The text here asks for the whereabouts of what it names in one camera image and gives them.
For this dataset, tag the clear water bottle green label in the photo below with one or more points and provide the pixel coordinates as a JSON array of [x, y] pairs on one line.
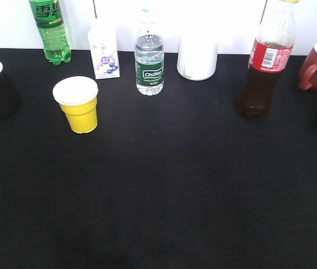
[[149, 56]]

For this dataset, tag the yellow plastic cup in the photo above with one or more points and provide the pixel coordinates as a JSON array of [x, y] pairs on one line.
[[78, 98]]

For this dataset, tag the green sprite bottle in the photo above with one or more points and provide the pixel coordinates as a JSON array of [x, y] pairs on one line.
[[50, 23]]

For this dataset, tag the cola bottle red label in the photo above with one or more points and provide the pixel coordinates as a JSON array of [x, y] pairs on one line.
[[270, 53]]

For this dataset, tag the white ceramic mug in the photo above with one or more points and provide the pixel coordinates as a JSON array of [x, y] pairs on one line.
[[197, 56]]

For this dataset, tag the small yogurt drink carton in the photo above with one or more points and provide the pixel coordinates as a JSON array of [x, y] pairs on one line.
[[103, 49]]

